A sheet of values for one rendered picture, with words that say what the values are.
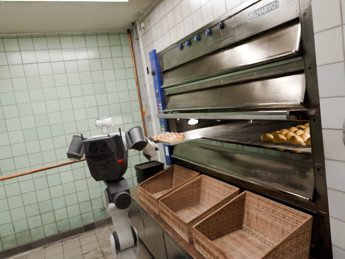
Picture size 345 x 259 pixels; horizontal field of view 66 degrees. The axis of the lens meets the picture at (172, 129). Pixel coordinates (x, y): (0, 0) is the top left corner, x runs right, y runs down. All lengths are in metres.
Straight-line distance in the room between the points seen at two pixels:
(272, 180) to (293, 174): 0.17
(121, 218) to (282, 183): 1.12
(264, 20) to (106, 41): 2.54
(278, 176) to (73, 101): 2.71
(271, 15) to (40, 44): 2.82
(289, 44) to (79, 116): 2.78
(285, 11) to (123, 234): 1.74
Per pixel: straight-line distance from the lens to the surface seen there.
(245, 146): 1.97
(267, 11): 1.74
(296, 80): 1.60
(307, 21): 1.54
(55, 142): 3.69
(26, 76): 3.71
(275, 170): 1.82
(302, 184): 1.69
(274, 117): 1.50
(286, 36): 1.63
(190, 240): 2.01
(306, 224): 1.67
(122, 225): 2.08
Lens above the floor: 1.59
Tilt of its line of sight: 7 degrees down
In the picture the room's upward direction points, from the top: 9 degrees counter-clockwise
